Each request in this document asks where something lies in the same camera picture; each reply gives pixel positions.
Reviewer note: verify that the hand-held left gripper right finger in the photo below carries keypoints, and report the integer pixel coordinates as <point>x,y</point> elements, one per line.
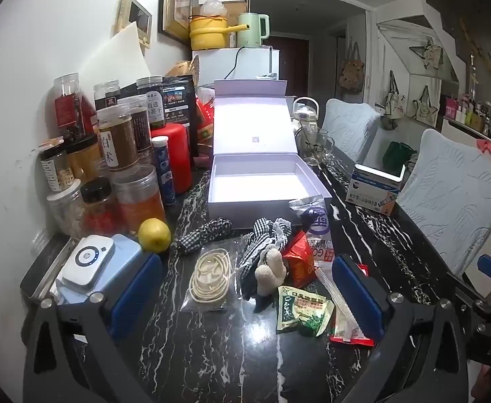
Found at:
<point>356,298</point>

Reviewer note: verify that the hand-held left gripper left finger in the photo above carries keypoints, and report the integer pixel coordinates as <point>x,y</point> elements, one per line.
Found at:
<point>134,294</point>

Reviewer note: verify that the green snack packet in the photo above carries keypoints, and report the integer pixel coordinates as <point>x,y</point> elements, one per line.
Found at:
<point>302,308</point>

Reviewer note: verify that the red snack packet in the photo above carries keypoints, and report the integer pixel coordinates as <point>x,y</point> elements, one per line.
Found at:
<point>300,264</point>

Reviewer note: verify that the silver purple snack packet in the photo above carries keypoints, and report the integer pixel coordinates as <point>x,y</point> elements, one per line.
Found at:
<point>319,226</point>

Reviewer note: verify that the white plush toy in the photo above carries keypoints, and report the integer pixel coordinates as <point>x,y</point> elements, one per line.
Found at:
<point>270,277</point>

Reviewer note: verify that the gingham cloth with lace trim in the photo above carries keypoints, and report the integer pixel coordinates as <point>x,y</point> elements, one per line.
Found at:
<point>256,247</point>

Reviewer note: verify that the lavender gift box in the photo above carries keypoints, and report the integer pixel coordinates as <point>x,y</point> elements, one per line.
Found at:
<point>249,184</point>

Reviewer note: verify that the light blue box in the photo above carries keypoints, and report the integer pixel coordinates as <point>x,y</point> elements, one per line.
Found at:
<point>125,254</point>

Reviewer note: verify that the white round-dial device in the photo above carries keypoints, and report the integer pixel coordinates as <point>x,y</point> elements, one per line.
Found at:
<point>88,258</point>

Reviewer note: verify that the yellow lemon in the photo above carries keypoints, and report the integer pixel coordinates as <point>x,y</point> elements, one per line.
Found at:
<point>155,235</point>

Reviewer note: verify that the black-lid jar of red contents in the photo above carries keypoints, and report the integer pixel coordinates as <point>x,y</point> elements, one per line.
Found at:
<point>100,214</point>

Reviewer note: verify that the light blue covered chair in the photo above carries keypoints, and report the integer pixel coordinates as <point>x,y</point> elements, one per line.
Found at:
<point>451,193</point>
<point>346,130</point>

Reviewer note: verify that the wide jar of orange contents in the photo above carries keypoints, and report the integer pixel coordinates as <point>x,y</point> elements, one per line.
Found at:
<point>138,205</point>

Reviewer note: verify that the black metal tin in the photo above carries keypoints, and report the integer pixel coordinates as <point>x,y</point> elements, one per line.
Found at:
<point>43,266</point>

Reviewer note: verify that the jar of white pieces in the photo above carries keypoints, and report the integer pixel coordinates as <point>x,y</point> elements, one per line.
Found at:
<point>67,214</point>

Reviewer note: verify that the blue white mask box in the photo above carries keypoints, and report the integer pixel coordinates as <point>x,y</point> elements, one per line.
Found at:
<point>371,193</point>

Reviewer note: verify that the blue tablet tube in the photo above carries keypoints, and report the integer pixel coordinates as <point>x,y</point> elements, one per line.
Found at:
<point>165,176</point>

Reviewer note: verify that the amber jar with black lid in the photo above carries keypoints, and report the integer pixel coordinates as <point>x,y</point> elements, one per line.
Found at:
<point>85,159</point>

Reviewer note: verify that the red canister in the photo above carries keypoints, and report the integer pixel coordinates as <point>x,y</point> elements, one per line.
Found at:
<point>176,155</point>

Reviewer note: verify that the small orange-lid nut jar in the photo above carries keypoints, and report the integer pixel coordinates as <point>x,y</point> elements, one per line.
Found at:
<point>56,170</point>

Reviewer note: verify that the green bag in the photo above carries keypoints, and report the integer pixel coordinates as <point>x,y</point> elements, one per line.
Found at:
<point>398,157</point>

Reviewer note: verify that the row of cosmetic bottles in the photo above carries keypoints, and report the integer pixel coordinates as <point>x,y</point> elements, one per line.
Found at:
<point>480,119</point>

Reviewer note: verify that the brown powder jar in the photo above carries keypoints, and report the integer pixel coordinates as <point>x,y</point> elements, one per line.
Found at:
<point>117,138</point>

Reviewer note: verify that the glass mug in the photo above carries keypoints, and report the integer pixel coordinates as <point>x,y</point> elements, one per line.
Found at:
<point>312,147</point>

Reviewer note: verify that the dark contents jar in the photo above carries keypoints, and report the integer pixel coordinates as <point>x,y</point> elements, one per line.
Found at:
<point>142,126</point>

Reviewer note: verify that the cream tote bag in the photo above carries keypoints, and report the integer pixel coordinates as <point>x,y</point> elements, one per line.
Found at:
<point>424,111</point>
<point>394,103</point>

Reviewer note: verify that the red packages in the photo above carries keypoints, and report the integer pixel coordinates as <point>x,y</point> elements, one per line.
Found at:
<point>205,121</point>

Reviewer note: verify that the dark green jar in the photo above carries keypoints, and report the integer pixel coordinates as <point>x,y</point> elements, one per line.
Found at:
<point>153,105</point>

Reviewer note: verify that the tall jar of red fruit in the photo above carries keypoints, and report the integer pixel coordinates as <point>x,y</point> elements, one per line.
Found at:
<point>71,109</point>

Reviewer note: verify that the black pouch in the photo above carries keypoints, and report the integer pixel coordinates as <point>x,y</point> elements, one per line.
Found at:
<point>180,100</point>

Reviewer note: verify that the clear jar with black label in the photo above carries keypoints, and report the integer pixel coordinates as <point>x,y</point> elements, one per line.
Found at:
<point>109,96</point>

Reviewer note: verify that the star shaped tote bag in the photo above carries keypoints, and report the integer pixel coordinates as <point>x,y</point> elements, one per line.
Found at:
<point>430,54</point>

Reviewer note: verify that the brown bear tote bag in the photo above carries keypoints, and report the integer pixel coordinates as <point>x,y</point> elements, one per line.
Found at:
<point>352,73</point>

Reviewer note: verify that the brown paper bag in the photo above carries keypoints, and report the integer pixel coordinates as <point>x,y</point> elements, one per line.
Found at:
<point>180,69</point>

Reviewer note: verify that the white board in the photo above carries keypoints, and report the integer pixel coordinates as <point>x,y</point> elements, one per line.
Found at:
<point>115,58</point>

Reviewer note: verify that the dark wooden door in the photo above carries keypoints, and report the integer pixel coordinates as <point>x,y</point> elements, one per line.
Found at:
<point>291,63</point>

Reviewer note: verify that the white fridge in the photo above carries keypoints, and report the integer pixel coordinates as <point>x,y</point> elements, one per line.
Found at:
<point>245,63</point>

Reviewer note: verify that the yellow pot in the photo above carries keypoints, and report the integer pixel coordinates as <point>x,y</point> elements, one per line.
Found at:
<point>205,35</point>

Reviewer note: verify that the white staircase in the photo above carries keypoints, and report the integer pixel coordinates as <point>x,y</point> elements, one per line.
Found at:
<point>400,12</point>

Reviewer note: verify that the green kettle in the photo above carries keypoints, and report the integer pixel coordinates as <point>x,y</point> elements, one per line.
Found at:
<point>249,29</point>

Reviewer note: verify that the large framed picture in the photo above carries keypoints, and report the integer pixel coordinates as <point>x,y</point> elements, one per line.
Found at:
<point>177,0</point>

